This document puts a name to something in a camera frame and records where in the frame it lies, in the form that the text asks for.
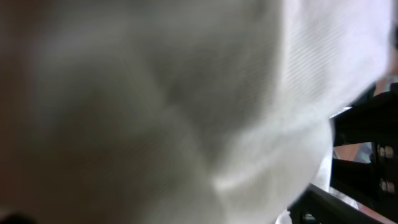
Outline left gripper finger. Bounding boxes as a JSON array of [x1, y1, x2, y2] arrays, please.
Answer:
[[287, 184, 382, 224]]

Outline beige khaki shorts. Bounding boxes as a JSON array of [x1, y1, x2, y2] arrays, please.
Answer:
[[20, 0, 393, 223]]

